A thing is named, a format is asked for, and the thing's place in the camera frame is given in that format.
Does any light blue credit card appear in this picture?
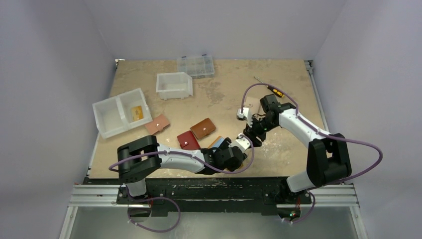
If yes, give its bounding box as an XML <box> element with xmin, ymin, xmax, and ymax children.
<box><xmin>211</xmin><ymin>137</ymin><xmax>232</xmax><ymax>149</ymax></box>

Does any orange card holder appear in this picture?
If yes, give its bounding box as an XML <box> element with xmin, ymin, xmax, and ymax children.
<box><xmin>208</xmin><ymin>136</ymin><xmax>232</xmax><ymax>150</ymax></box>

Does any gold credit card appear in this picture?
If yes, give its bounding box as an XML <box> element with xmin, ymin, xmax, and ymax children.
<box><xmin>131</xmin><ymin>106</ymin><xmax>144</xmax><ymax>121</ymax></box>

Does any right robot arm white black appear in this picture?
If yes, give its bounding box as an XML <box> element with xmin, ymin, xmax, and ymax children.
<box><xmin>237</xmin><ymin>95</ymin><xmax>352</xmax><ymax>203</ymax></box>

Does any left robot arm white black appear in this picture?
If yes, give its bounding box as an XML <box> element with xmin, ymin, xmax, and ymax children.
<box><xmin>108</xmin><ymin>134</ymin><xmax>254</xmax><ymax>204</ymax></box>

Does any beige card holder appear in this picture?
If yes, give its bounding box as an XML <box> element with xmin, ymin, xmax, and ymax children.
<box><xmin>244</xmin><ymin>97</ymin><xmax>261</xmax><ymax>115</ymax></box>

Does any brown leather card holder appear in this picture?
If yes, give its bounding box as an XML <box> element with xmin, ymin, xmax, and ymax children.
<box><xmin>190</xmin><ymin>118</ymin><xmax>216</xmax><ymax>139</ymax></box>

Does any dark red card holder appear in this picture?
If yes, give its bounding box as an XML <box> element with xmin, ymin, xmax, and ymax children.
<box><xmin>177</xmin><ymin>130</ymin><xmax>201</xmax><ymax>150</ymax></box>

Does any pink tan card holder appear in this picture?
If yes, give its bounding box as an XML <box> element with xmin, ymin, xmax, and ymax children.
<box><xmin>145</xmin><ymin>114</ymin><xmax>170</xmax><ymax>135</ymax></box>

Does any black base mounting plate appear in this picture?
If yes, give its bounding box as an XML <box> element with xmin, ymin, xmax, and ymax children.
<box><xmin>83</xmin><ymin>177</ymin><xmax>312</xmax><ymax>217</ymax></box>

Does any yellow black screwdriver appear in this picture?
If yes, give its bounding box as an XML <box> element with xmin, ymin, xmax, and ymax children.
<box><xmin>254</xmin><ymin>76</ymin><xmax>284</xmax><ymax>98</ymax></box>

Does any clear compartment organizer box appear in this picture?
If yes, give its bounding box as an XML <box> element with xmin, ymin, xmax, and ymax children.
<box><xmin>176</xmin><ymin>54</ymin><xmax>215</xmax><ymax>79</ymax></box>

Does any white small open bin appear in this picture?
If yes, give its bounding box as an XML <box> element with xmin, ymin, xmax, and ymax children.
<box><xmin>156</xmin><ymin>72</ymin><xmax>193</xmax><ymax>100</ymax></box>

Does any white two-compartment bin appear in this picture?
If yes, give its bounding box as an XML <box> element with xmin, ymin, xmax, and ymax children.
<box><xmin>93</xmin><ymin>88</ymin><xmax>152</xmax><ymax>139</ymax></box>

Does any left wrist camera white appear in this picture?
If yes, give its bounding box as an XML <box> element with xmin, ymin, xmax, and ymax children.
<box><xmin>229</xmin><ymin>134</ymin><xmax>253</xmax><ymax>153</ymax></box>

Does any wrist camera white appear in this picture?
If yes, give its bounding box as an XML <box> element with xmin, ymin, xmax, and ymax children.
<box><xmin>236</xmin><ymin>107</ymin><xmax>253</xmax><ymax>127</ymax></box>
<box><xmin>229</xmin><ymin>134</ymin><xmax>253</xmax><ymax>153</ymax></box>

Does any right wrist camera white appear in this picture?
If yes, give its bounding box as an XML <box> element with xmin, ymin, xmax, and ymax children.
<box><xmin>236</xmin><ymin>107</ymin><xmax>253</xmax><ymax>127</ymax></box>

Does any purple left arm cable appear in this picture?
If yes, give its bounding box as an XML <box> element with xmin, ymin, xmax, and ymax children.
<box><xmin>108</xmin><ymin>133</ymin><xmax>255</xmax><ymax>175</ymax></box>

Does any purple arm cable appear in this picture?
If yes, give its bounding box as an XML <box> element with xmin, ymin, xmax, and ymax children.
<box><xmin>108</xmin><ymin>133</ymin><xmax>255</xmax><ymax>175</ymax></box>
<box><xmin>240</xmin><ymin>83</ymin><xmax>384</xmax><ymax>185</ymax></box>

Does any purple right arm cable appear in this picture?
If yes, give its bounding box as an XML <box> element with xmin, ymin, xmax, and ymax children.
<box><xmin>240</xmin><ymin>83</ymin><xmax>384</xmax><ymax>185</ymax></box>

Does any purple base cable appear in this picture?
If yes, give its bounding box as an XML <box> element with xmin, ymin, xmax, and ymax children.
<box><xmin>127</xmin><ymin>195</ymin><xmax>182</xmax><ymax>233</ymax></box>

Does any aluminium frame rail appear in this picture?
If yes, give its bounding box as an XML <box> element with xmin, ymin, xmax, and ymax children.
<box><xmin>59</xmin><ymin>184</ymin><xmax>368</xmax><ymax>239</ymax></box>

